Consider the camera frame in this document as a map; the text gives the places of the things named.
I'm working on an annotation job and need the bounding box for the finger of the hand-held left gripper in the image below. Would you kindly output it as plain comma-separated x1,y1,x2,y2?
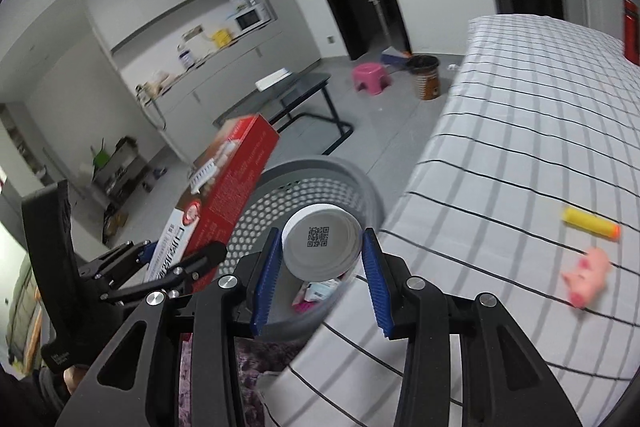
95,241,156,280
107,242,228,304

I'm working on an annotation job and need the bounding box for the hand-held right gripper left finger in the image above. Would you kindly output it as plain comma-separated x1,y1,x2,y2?
55,228,281,427

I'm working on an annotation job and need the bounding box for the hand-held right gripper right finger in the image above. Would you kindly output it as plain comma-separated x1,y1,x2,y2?
362,228,583,427

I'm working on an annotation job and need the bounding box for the white and blue wipes packet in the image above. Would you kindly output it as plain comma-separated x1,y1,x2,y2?
302,278,346,302

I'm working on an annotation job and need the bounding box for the milk powder can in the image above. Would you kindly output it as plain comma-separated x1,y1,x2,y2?
281,204,363,281

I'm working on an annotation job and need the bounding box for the red and white toothpaste box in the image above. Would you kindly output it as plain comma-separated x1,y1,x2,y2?
146,114,281,284

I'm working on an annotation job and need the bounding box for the grey perforated laundry basket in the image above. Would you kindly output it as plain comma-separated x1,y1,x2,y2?
219,156,387,344

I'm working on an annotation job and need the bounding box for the person's left forearm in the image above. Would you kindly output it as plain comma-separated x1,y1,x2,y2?
0,364,71,427

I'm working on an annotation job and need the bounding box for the person's left hand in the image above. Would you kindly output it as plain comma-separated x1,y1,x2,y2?
63,364,89,397

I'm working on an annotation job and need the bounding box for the purple patterned cloth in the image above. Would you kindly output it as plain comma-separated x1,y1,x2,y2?
177,334,301,427

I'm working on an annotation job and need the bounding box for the metal storage rack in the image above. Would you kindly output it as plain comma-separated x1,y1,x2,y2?
89,136,153,210

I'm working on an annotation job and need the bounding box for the green plastic dustpan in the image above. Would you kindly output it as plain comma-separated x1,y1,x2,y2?
91,141,112,168

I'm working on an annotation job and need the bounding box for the grey built-in cabinet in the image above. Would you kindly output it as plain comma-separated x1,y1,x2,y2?
0,0,323,208

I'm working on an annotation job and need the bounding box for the glass side table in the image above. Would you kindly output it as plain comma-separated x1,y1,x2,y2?
213,72,354,156

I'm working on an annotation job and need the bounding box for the white checked bed sheet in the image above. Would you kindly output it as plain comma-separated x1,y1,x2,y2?
257,13,640,427

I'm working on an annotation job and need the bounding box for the flat white box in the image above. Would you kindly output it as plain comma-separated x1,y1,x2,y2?
254,67,291,92

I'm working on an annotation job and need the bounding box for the pink plastic stool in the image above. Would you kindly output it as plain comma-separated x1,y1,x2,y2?
352,62,393,96

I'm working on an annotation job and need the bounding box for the pink pig toy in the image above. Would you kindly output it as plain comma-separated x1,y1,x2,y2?
561,247,612,309

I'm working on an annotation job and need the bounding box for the woven waste bin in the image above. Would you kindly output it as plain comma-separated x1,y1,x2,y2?
405,55,442,102

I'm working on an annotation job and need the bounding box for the yellow foam dart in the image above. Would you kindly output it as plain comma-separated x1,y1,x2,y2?
560,205,622,241

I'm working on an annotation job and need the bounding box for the white microwave oven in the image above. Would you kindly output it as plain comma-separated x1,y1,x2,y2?
233,4,272,33

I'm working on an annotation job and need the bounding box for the red thermos bottle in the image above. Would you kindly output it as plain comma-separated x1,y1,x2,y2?
622,0,640,64

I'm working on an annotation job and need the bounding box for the broom with white handle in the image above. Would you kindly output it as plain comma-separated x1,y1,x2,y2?
364,0,412,68

